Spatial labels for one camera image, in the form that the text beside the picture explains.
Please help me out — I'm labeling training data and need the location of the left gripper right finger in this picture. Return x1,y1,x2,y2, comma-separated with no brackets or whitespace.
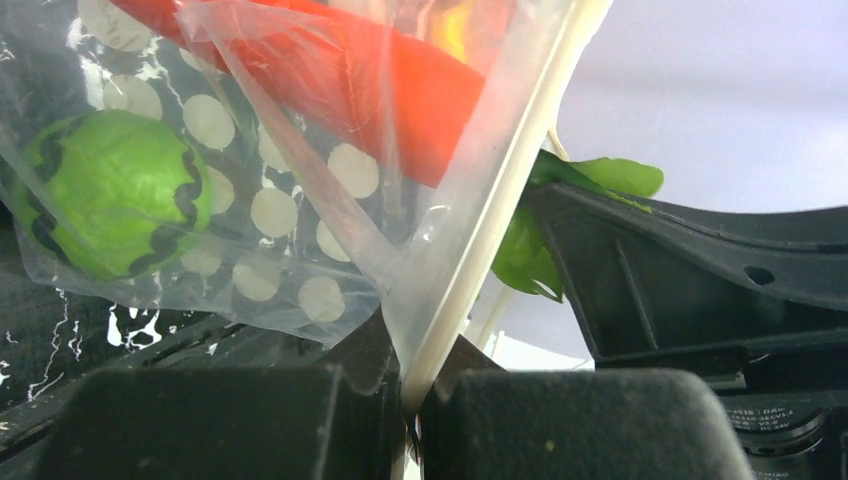
419,338,753,479

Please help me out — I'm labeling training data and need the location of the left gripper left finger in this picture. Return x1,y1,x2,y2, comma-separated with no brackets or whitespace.
34,312,405,479

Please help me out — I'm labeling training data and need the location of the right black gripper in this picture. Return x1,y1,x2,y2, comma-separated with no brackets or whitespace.
526,184,847,479

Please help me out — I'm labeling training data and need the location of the clear polka dot zip bag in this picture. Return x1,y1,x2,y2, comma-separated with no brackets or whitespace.
1,1,610,410

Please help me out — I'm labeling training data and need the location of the green toy watermelon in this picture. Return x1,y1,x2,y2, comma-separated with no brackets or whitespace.
5,109,212,281

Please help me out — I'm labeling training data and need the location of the orange toy carrot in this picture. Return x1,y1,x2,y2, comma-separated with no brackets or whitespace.
118,1,664,308

